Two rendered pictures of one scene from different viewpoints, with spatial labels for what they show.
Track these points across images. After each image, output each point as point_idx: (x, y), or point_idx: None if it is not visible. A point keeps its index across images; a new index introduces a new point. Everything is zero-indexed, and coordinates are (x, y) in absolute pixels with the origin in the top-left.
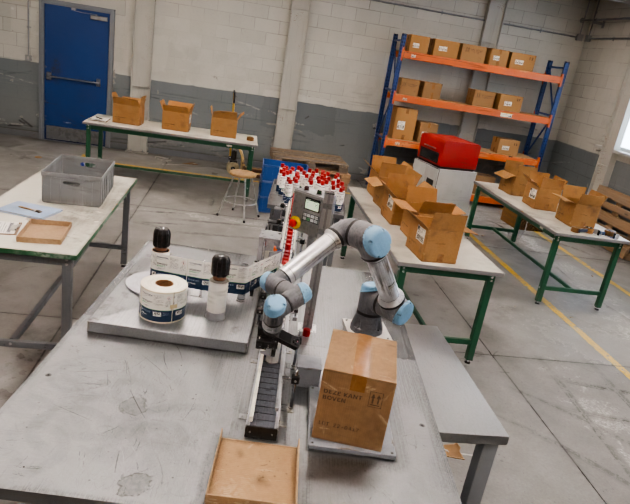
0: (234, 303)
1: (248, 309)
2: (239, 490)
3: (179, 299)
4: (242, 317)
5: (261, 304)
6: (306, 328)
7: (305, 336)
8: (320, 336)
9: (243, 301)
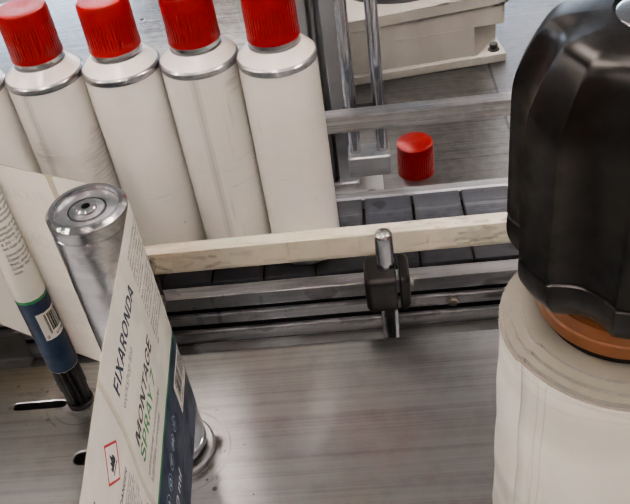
0: (251, 480)
1: (326, 377)
2: None
3: None
4: (476, 388)
5: (392, 241)
6: (412, 142)
7: (434, 169)
8: (402, 131)
9: (207, 424)
